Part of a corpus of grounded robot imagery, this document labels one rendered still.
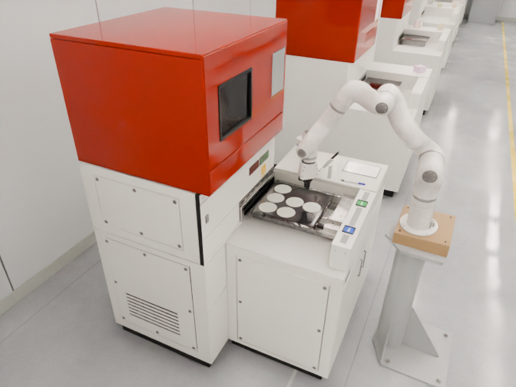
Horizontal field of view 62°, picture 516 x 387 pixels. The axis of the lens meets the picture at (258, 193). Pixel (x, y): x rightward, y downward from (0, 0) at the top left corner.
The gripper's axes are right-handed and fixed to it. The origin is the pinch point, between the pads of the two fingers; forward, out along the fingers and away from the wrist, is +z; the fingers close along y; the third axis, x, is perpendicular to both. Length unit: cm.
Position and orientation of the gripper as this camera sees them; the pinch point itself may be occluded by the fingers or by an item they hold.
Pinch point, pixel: (306, 185)
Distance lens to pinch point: 236.2
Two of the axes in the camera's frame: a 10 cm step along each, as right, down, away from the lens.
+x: -2.8, -5.0, 8.2
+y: 9.6, -1.5, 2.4
